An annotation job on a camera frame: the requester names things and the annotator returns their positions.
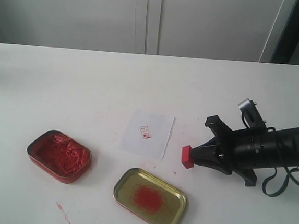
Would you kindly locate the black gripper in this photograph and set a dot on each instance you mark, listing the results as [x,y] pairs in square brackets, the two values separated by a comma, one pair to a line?
[229,151]

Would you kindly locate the red stamp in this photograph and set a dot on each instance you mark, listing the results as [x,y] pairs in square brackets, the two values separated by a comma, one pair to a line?
[186,157]

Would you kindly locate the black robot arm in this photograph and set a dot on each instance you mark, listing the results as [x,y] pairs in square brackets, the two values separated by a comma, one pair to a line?
[278,149]

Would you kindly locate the red ink tin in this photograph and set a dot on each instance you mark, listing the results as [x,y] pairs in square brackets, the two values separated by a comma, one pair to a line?
[60,156]

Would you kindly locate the white paper sheet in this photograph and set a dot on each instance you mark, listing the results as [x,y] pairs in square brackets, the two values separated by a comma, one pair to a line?
[147,134]

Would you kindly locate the gold tin lid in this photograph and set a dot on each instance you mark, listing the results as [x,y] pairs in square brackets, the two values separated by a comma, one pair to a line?
[150,198]

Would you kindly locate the white cabinet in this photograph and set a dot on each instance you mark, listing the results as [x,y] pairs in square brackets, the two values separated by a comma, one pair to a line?
[241,30]

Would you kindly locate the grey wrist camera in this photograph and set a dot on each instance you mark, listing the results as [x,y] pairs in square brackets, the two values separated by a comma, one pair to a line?
[250,115]

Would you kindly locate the dark vertical post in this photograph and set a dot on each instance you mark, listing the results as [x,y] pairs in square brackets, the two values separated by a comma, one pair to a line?
[289,38]

